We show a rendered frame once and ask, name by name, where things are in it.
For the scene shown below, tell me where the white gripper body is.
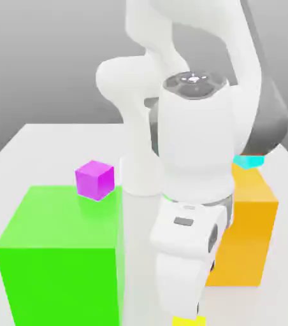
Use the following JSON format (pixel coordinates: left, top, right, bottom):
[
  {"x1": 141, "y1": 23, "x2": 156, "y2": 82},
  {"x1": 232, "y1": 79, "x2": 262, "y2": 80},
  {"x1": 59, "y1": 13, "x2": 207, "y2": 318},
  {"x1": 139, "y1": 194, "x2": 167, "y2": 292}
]
[{"x1": 155, "y1": 251, "x2": 215, "y2": 320}]

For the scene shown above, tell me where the small yellow cube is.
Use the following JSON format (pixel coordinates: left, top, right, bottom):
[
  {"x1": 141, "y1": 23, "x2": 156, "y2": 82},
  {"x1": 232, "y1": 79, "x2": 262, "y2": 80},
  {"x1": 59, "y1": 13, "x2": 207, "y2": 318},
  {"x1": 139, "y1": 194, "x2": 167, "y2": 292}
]
[{"x1": 171, "y1": 315, "x2": 207, "y2": 326}]

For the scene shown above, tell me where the small magenta cube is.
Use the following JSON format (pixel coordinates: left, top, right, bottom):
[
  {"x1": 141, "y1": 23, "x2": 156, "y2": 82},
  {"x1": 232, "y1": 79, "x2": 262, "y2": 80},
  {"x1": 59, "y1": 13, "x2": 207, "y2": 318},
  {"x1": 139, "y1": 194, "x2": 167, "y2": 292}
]
[{"x1": 75, "y1": 159, "x2": 116, "y2": 202}]

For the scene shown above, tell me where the small cyan cube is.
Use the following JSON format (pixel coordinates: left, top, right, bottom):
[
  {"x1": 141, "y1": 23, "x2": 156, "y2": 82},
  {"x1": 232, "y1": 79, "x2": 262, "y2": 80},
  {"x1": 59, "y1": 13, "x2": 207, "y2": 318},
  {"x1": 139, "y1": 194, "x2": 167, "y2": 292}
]
[{"x1": 233, "y1": 154, "x2": 265, "y2": 171}]

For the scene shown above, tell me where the large orange box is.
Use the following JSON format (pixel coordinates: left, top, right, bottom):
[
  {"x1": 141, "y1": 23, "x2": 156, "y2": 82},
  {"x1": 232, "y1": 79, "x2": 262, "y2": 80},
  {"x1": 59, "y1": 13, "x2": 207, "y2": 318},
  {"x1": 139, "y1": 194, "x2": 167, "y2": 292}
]
[{"x1": 205, "y1": 162, "x2": 280, "y2": 288}]

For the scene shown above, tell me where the large green box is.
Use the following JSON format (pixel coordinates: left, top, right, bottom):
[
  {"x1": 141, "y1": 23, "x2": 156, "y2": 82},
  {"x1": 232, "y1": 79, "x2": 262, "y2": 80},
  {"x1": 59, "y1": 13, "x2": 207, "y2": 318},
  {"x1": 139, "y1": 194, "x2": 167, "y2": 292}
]
[{"x1": 0, "y1": 185, "x2": 125, "y2": 326}]

